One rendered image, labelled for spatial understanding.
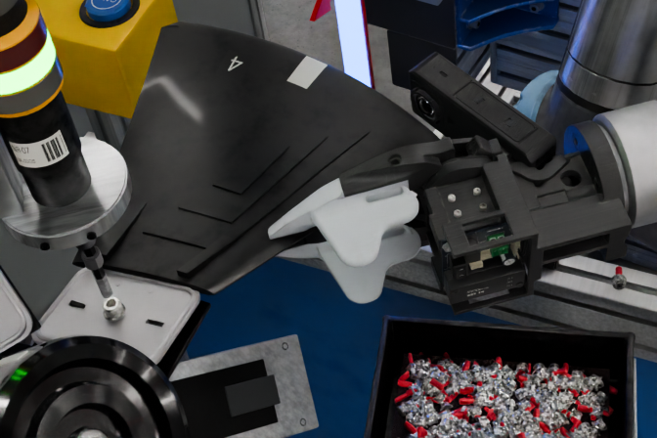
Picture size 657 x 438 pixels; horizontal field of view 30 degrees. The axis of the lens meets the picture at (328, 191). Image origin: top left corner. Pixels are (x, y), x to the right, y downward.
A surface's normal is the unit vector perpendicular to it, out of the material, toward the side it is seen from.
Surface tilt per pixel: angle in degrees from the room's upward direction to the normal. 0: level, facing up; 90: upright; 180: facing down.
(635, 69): 75
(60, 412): 56
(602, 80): 70
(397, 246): 10
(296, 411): 50
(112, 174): 0
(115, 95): 90
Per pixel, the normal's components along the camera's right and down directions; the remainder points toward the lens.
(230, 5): 0.91, 0.23
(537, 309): -0.40, 0.72
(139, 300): -0.18, -0.75
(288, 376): 0.62, -0.25
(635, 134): -0.08, -0.53
